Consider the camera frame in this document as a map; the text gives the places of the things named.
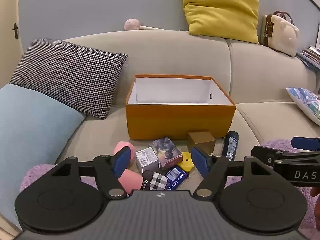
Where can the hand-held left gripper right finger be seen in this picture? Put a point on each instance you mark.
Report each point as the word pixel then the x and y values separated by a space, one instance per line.
pixel 200 161

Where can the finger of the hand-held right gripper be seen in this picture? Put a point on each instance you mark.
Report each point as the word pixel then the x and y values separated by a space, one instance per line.
pixel 306 143
pixel 270 152

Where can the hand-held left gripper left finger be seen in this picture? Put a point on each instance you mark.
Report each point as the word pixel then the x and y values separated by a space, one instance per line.
pixel 122 161

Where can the pink bottle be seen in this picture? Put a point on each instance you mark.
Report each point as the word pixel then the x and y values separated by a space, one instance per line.
pixel 121 147

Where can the salmon pink cylinder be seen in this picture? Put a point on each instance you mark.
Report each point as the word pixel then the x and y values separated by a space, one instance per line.
pixel 130 181

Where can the painted print card box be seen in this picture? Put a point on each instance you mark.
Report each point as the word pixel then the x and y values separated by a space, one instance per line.
pixel 166 152

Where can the black plaid case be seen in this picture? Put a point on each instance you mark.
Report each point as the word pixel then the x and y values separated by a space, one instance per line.
pixel 153 180

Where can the orange cardboard box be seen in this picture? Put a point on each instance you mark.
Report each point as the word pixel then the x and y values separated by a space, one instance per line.
pixel 180 120

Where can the person's right hand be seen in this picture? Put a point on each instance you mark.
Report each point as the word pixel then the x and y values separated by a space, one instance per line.
pixel 315 192

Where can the yellow plastic piece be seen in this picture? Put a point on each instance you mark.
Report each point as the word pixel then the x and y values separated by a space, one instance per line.
pixel 188 163

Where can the small brown cardboard box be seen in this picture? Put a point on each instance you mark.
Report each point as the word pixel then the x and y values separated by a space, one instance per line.
pixel 201 141

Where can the small silver box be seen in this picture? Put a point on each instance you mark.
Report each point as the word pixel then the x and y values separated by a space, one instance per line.
pixel 147 158

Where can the blue barcode box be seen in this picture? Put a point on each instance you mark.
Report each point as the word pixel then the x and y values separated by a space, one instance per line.
pixel 176 177

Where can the black spray can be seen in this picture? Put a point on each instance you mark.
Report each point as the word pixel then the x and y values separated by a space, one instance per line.
pixel 230 145

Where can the blue printed pillow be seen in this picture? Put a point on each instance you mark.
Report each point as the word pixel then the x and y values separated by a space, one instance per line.
pixel 306 102

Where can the purple fluffy mat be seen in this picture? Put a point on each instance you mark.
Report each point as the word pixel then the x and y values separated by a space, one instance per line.
pixel 37 175

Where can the stack of books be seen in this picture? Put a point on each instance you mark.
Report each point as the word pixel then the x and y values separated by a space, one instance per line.
pixel 310 56

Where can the light blue pillow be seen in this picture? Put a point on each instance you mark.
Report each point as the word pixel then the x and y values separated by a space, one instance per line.
pixel 30 130

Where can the houndstooth pillow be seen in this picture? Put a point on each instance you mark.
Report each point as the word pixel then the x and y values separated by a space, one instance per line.
pixel 67 75

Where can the cream mini suitcase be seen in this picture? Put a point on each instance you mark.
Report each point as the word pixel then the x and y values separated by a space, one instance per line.
pixel 280 33

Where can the pink massage hammer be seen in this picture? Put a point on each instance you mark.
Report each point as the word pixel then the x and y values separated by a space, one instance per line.
pixel 133 25

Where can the yellow pillow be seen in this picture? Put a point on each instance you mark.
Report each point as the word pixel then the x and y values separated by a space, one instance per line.
pixel 220 7

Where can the cream door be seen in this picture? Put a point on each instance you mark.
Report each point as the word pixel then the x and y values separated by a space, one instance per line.
pixel 7 50

